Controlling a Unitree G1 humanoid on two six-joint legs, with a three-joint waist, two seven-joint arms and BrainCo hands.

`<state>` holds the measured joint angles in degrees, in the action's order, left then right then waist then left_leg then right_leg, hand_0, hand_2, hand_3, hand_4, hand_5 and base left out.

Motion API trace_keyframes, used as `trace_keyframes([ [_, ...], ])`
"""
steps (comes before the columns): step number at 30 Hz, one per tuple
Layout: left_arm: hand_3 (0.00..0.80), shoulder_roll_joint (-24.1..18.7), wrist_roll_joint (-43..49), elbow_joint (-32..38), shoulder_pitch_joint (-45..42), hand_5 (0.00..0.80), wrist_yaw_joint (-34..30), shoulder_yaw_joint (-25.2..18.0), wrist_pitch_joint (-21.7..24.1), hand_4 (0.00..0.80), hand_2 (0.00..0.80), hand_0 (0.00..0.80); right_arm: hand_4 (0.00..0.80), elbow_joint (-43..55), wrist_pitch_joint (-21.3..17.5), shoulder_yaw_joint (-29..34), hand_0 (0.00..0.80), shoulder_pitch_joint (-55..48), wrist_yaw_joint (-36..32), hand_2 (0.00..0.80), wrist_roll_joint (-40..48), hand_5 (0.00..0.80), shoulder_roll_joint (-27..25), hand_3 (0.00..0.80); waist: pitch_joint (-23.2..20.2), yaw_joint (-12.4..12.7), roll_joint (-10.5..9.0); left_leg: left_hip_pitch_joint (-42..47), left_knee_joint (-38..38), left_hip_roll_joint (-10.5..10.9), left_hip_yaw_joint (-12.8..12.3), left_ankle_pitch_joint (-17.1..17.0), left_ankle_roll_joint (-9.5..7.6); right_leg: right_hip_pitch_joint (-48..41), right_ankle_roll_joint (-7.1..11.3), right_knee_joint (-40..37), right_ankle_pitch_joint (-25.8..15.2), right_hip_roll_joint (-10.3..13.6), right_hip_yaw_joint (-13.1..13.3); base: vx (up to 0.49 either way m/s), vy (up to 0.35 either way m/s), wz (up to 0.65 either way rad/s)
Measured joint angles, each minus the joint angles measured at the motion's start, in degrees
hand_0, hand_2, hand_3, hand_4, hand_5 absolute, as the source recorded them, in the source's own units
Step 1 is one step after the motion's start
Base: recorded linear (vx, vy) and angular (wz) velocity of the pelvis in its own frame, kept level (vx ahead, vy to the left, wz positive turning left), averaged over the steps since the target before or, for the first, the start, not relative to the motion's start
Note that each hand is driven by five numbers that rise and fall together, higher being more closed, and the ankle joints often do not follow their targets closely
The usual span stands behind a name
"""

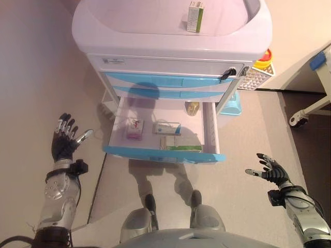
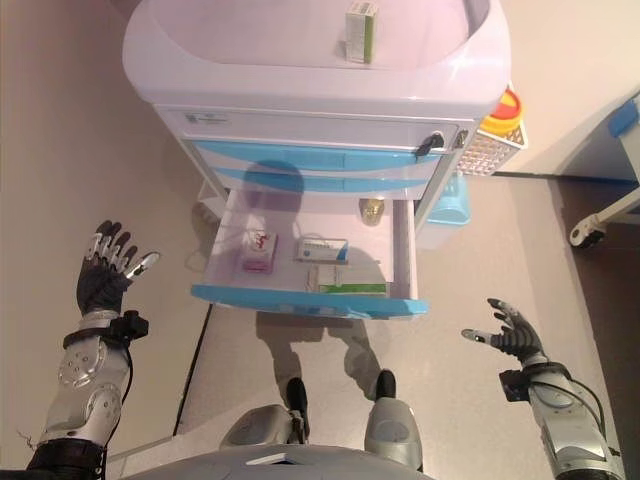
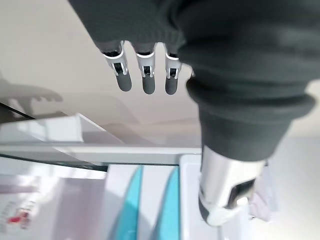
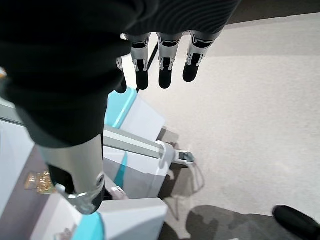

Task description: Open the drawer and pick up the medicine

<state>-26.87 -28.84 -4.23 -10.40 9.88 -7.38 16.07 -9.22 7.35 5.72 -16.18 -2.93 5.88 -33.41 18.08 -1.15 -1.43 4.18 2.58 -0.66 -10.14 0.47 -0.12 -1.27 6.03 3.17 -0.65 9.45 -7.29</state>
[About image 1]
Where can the grey robot torso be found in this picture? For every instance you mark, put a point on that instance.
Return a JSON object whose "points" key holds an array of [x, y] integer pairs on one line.
{"points": [[194, 241]]}

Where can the black cart side latch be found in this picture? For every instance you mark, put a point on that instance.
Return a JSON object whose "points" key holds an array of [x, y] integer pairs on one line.
{"points": [[244, 71]]}

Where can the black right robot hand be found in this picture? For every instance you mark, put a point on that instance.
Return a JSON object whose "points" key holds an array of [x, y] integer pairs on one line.
{"points": [[275, 174]]}

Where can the white medical cart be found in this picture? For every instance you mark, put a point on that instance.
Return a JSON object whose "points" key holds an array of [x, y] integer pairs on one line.
{"points": [[155, 31]]}

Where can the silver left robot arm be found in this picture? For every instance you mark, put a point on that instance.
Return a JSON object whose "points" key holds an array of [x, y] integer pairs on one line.
{"points": [[59, 196]]}

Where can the small green white medicine box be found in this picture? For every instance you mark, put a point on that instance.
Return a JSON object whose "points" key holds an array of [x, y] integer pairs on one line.
{"points": [[195, 16]]}

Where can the yellow medicine bottle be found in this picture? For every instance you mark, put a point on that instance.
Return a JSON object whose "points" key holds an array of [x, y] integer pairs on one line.
{"points": [[192, 108]]}

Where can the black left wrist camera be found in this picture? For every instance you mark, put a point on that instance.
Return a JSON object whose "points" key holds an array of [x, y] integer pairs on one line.
{"points": [[78, 167]]}

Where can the black cart key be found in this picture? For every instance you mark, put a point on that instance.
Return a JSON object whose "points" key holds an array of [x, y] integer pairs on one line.
{"points": [[227, 73]]}

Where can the white cart side bin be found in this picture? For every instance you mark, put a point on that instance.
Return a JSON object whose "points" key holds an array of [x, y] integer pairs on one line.
{"points": [[108, 106]]}

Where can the yellow sharps container red lid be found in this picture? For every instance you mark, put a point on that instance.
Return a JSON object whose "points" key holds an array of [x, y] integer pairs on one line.
{"points": [[264, 60]]}

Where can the white bed caster wheel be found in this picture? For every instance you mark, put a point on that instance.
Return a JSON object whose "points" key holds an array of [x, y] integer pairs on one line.
{"points": [[297, 119]]}

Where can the pink white medicine box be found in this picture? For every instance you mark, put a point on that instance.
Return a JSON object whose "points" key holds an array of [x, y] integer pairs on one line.
{"points": [[135, 129]]}

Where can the blue bed bracket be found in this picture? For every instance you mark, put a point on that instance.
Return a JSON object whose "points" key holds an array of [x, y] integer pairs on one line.
{"points": [[317, 61]]}

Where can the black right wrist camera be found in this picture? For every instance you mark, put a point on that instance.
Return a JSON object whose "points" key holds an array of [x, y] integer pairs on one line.
{"points": [[275, 198]]}

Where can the blue white medicine box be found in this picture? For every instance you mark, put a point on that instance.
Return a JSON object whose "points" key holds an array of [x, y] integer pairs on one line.
{"points": [[166, 128]]}

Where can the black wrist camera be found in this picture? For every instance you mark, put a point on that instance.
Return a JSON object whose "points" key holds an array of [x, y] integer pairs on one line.
{"points": [[275, 198], [78, 167]]}

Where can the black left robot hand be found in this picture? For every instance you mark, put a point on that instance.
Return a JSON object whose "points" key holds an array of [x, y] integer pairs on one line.
{"points": [[63, 147]]}

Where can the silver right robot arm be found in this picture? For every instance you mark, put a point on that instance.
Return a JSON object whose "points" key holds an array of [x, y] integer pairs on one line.
{"points": [[302, 211]]}

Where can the blue waste bin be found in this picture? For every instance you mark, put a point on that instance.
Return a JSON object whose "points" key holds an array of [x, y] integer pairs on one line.
{"points": [[232, 107]]}

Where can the silver left robot leg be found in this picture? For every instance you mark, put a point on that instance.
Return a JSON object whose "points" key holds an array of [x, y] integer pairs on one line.
{"points": [[137, 222]]}

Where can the cart label sticker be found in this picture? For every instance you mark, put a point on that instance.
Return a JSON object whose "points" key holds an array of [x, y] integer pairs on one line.
{"points": [[112, 61]]}

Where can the large green white medicine box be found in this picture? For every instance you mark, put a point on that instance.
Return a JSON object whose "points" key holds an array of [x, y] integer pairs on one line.
{"points": [[183, 144]]}

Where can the white blue cart drawer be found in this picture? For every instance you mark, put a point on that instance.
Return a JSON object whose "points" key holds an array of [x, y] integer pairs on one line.
{"points": [[155, 80], [155, 156], [181, 93]]}

